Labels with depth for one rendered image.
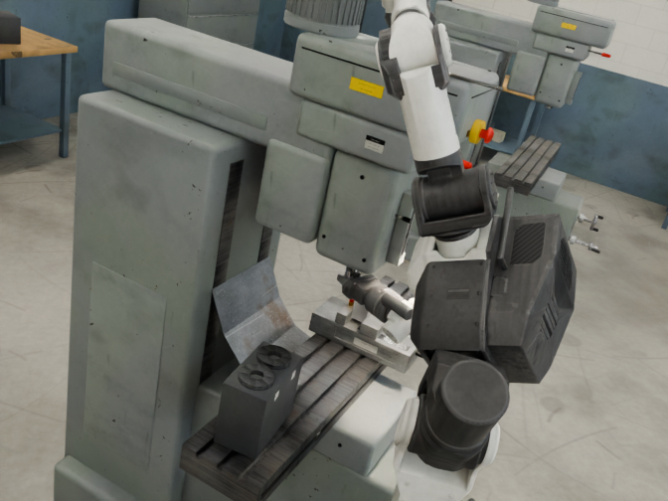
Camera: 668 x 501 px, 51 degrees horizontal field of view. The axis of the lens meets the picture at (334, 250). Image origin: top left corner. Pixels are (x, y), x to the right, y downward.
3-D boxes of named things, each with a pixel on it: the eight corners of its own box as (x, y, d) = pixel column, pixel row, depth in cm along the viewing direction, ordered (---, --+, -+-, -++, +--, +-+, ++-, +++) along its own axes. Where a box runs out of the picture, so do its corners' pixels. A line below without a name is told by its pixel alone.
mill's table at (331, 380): (433, 315, 271) (439, 297, 267) (254, 513, 168) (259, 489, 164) (381, 292, 279) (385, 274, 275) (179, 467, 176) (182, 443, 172)
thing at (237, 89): (362, 155, 202) (378, 87, 193) (325, 172, 183) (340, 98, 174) (149, 78, 230) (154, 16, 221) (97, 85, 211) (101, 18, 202)
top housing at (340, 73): (485, 133, 185) (504, 72, 178) (453, 151, 163) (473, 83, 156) (331, 83, 201) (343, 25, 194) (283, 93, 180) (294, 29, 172)
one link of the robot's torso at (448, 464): (490, 461, 121) (499, 399, 127) (415, 439, 122) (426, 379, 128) (472, 481, 131) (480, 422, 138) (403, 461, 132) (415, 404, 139)
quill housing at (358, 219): (400, 256, 205) (426, 154, 192) (370, 280, 188) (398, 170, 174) (343, 234, 212) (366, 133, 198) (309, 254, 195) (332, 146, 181)
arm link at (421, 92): (369, 48, 123) (400, 167, 131) (442, 28, 119) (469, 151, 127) (377, 39, 133) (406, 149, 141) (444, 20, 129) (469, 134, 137)
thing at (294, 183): (348, 223, 212) (367, 142, 201) (308, 247, 192) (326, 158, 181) (295, 201, 219) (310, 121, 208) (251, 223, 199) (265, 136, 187)
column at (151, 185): (238, 481, 290) (305, 121, 222) (161, 558, 250) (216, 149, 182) (144, 426, 307) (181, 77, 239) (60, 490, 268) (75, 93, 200)
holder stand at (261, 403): (291, 412, 191) (305, 352, 182) (255, 460, 172) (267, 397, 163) (252, 395, 194) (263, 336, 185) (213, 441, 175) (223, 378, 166)
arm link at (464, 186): (471, 151, 126) (486, 220, 131) (475, 137, 134) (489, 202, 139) (410, 164, 130) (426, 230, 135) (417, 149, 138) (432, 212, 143)
